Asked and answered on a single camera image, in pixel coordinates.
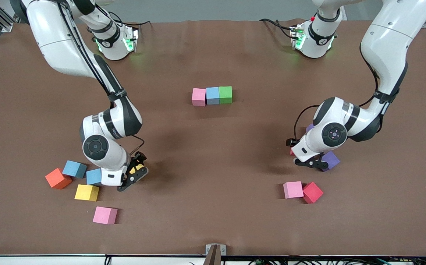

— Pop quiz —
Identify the black right arm base cable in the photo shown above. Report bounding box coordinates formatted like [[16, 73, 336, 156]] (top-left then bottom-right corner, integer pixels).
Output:
[[119, 20, 152, 28]]

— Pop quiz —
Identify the orange foam block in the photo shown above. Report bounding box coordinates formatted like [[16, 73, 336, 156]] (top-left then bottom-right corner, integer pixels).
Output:
[[45, 168, 72, 190]]

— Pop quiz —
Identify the black arm base cable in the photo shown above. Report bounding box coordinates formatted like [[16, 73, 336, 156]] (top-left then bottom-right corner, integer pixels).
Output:
[[119, 20, 152, 28], [259, 18, 294, 39]]

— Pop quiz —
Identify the table cover mat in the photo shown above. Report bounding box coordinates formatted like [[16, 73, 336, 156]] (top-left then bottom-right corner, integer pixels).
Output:
[[0, 19, 426, 257]]

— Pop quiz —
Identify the blue foam block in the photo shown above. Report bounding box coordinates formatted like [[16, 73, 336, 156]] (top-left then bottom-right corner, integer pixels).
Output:
[[86, 168, 103, 186], [206, 87, 220, 105], [62, 160, 88, 179]]

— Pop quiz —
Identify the black left arm base cable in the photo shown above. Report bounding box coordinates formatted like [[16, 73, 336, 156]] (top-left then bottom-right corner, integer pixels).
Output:
[[259, 18, 294, 39]]

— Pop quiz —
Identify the green foam block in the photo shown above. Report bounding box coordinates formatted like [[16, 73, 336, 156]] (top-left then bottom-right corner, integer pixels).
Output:
[[219, 86, 233, 104]]

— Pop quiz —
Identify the grey metal bracket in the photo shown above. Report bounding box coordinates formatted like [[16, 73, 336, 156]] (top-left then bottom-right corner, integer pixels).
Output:
[[204, 244, 226, 265]]

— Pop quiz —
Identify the pink foam block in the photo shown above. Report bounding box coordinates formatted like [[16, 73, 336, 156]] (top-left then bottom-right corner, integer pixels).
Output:
[[192, 88, 207, 107], [283, 181, 304, 199], [92, 206, 118, 225]]

